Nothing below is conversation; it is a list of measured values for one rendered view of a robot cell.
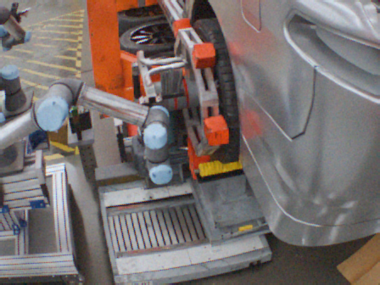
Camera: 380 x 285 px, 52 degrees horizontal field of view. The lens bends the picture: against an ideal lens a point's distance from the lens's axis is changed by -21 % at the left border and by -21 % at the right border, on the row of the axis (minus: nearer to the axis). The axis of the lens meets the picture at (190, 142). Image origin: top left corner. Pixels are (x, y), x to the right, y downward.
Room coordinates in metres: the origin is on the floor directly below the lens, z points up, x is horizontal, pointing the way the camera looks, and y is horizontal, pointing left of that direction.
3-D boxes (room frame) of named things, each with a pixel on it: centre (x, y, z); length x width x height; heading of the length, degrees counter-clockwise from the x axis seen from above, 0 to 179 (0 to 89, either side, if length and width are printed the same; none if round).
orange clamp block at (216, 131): (1.47, -0.10, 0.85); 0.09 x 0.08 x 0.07; 10
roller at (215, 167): (1.67, -0.16, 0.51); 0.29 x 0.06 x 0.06; 100
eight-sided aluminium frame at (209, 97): (1.77, -0.04, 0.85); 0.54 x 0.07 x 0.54; 10
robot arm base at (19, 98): (1.92, 0.94, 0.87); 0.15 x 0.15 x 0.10
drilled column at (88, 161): (2.27, 0.65, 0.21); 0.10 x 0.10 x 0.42; 10
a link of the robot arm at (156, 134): (1.29, 0.11, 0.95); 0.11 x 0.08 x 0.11; 178
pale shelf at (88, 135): (2.24, 0.64, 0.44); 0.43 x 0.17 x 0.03; 10
